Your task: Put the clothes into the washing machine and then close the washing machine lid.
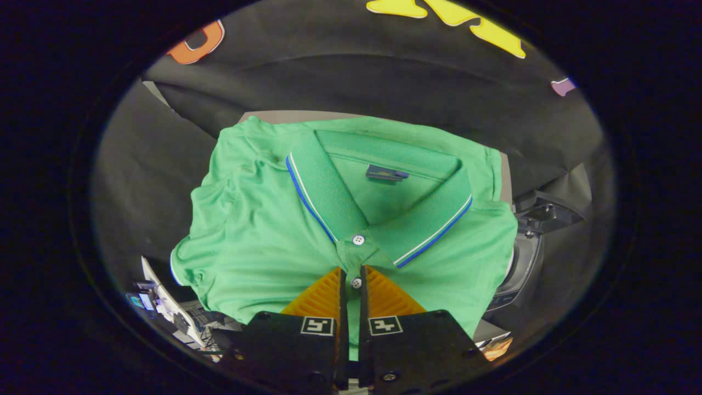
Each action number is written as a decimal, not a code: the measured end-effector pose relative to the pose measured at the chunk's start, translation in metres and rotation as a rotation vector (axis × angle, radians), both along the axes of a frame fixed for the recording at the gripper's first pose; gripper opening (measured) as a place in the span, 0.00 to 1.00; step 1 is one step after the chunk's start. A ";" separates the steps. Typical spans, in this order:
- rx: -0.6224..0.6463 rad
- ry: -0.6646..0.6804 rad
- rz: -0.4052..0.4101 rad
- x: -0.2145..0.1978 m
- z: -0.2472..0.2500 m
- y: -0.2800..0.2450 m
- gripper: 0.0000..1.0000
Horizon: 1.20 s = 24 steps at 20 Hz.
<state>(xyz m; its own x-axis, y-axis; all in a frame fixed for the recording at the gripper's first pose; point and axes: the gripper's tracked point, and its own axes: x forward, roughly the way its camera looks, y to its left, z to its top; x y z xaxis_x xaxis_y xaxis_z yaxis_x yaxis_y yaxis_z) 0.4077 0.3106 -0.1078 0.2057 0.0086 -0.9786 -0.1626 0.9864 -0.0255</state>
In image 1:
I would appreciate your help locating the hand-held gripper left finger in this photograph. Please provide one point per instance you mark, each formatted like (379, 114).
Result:
(296, 351)

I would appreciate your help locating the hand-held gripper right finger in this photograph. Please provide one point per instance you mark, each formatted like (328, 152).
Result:
(417, 351)

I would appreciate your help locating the green polo shirt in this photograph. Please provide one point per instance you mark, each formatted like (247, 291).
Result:
(263, 241)

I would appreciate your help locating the dark grey washing machine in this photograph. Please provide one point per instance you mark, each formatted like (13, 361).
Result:
(526, 263)

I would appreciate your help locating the washing machine lid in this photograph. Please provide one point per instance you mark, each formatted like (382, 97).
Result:
(548, 214)

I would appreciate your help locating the orange object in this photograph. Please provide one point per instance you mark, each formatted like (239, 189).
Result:
(499, 350)

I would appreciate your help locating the blue and white board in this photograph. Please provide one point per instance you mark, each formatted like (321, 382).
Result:
(141, 300)

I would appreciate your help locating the grey and white cabinet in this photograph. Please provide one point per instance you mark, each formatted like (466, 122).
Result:
(285, 116)

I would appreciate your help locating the black backdrop cloth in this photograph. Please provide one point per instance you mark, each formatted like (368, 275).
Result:
(384, 82)

